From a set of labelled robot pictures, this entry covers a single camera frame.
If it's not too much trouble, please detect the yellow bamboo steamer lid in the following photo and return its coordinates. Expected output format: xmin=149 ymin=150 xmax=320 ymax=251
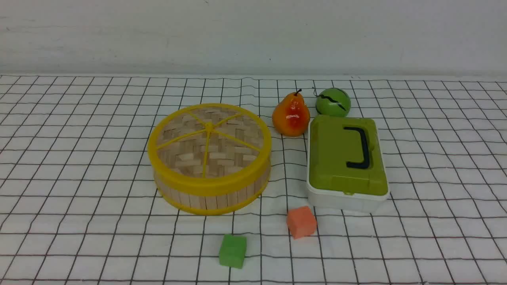
xmin=147 ymin=103 xmax=271 ymax=196

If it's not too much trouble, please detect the bamboo steamer basket yellow rim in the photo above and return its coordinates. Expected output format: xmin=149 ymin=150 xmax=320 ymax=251
xmin=154 ymin=159 xmax=271 ymax=215

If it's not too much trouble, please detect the orange red toy pear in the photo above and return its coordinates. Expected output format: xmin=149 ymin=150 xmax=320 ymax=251
xmin=272 ymin=89 xmax=310 ymax=137

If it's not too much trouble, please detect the green toy watermelon ball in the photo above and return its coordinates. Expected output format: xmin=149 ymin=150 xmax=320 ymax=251
xmin=315 ymin=88 xmax=351 ymax=118

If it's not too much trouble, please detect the orange foam cube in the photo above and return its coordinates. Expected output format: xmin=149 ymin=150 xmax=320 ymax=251
xmin=286 ymin=206 xmax=317 ymax=239

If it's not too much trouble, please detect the green white lunch box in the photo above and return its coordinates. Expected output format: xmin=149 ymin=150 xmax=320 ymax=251
xmin=306 ymin=115 xmax=390 ymax=213

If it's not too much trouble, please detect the green foam cube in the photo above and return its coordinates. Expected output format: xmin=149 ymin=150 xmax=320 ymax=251
xmin=219 ymin=234 xmax=248 ymax=269

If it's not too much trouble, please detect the white black grid tablecloth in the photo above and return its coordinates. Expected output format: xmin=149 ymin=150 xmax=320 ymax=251
xmin=0 ymin=75 xmax=507 ymax=285

